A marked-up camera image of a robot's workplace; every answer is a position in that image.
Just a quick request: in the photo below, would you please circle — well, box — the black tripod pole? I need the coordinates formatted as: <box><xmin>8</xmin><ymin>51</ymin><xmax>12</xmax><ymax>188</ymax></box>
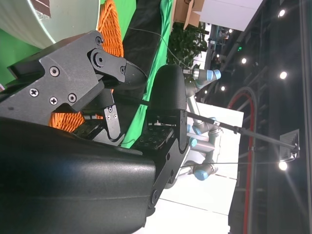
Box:
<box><xmin>114</xmin><ymin>95</ymin><xmax>301</xmax><ymax>153</ymax></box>

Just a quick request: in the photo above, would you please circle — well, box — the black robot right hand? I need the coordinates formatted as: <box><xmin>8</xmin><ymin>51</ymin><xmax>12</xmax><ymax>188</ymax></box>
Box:
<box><xmin>0</xmin><ymin>30</ymin><xmax>190</xmax><ymax>234</ymax></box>

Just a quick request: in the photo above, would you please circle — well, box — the orange wicker basket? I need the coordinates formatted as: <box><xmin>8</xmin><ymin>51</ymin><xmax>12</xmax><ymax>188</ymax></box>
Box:
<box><xmin>48</xmin><ymin>0</ymin><xmax>125</xmax><ymax>134</ymax></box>

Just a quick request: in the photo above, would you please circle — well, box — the black cloth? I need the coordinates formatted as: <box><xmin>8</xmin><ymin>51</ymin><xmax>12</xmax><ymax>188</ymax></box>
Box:
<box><xmin>120</xmin><ymin>0</ymin><xmax>169</xmax><ymax>137</ymax></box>

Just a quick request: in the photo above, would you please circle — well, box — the green leafy plant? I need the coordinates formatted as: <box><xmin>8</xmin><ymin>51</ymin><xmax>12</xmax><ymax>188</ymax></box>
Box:
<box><xmin>167</xmin><ymin>21</ymin><xmax>209</xmax><ymax>69</ymax></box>

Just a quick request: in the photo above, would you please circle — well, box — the cardboard box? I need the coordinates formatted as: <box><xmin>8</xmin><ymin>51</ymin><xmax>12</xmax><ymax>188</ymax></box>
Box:
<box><xmin>173</xmin><ymin>0</ymin><xmax>206</xmax><ymax>30</ymax></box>

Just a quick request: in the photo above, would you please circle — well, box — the red hose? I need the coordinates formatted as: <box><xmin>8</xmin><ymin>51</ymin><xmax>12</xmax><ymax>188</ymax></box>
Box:
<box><xmin>227</xmin><ymin>86</ymin><xmax>258</xmax><ymax>234</ymax></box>

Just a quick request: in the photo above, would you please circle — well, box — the plain green tablecloth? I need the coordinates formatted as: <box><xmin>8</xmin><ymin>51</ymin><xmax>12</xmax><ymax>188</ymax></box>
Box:
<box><xmin>0</xmin><ymin>28</ymin><xmax>42</xmax><ymax>86</ymax></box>

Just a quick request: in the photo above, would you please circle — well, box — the grey-green bowl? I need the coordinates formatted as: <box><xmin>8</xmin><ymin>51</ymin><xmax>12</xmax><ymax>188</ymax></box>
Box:
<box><xmin>0</xmin><ymin>0</ymin><xmax>101</xmax><ymax>49</ymax></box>

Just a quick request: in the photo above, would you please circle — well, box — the thin cable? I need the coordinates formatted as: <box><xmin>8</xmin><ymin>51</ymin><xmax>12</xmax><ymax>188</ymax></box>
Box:
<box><xmin>128</xmin><ymin>27</ymin><xmax>192</xmax><ymax>69</ymax></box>

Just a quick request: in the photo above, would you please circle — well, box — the salmon cake with brown top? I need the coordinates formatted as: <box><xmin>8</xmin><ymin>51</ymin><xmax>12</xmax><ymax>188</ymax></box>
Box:
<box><xmin>31</xmin><ymin>0</ymin><xmax>52</xmax><ymax>18</ymax></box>

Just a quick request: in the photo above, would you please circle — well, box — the grey box on pole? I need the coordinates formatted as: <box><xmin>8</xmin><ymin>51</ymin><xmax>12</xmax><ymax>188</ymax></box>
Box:
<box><xmin>279</xmin><ymin>129</ymin><xmax>301</xmax><ymax>160</ymax></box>

